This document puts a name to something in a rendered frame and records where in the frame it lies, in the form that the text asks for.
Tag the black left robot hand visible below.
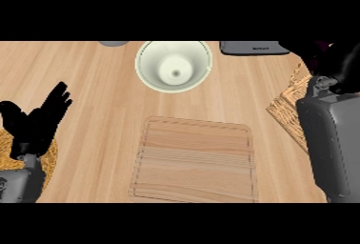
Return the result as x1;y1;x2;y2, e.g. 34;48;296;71
0;81;75;160

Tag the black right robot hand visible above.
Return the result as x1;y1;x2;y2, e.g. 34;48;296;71
279;41;360;95

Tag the dark purple eggplant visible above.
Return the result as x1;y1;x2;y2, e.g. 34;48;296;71
314;41;335;53

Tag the pale wooden cutting board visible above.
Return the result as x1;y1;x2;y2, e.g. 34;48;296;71
128;115;259;204

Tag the dark grey flat appliance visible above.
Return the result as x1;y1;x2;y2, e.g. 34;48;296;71
218;41;292;57

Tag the grey round object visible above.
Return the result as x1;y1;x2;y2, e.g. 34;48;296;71
97;41;131;48

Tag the white bowl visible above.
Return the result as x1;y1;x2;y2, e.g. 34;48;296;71
134;41;214;94

